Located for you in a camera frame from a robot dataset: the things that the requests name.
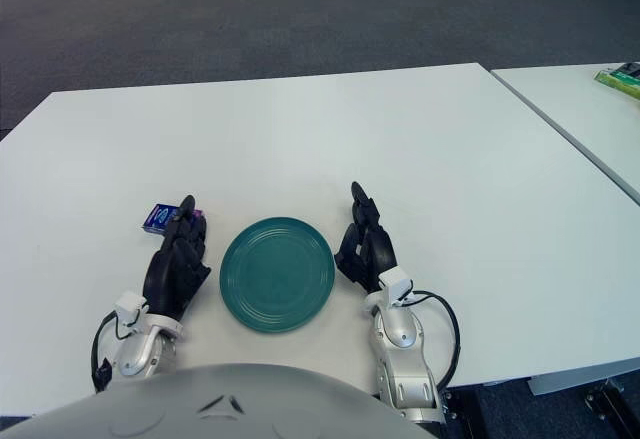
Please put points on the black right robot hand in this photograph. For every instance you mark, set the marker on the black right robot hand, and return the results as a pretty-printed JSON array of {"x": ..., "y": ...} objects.
[{"x": 375, "y": 249}]

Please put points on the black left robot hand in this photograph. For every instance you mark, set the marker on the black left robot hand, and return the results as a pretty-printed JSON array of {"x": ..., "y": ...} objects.
[{"x": 172, "y": 269}]

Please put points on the blue purple gum box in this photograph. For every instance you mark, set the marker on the blue purple gum box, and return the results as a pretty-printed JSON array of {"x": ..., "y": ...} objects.
[{"x": 157, "y": 216}]

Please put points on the teal round plate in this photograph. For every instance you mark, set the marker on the teal round plate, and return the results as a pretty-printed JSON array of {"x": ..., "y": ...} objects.
[{"x": 277, "y": 274}]

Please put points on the grey robot torso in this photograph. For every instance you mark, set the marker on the grey robot torso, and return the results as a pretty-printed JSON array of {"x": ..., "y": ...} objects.
[{"x": 200, "y": 409}]

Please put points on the black table base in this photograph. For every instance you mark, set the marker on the black table base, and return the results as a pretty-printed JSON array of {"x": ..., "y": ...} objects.
[{"x": 615, "y": 404}]

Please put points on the green flat package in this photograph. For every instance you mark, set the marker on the green flat package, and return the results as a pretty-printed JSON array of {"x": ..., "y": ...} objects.
[{"x": 625, "y": 84}]

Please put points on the white table frame beam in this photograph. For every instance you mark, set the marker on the white table frame beam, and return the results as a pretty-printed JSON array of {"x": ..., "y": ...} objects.
[{"x": 575, "y": 384}]

